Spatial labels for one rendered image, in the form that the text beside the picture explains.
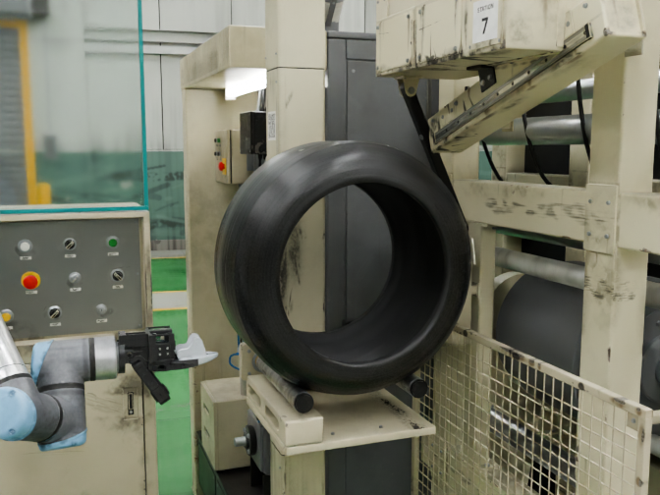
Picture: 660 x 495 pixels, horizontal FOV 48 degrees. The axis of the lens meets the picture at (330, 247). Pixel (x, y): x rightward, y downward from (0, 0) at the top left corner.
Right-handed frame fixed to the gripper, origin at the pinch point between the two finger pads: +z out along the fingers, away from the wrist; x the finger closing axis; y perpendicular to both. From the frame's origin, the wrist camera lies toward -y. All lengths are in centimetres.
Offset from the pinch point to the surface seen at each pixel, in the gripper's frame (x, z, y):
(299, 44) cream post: 29, 28, 72
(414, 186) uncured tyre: -11, 43, 38
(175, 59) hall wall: 911, 122, 148
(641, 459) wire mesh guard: -60, 65, -7
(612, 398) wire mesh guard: -51, 65, 2
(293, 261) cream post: 27.5, 26.9, 15.6
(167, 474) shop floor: 159, 9, -103
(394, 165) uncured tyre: -10, 38, 43
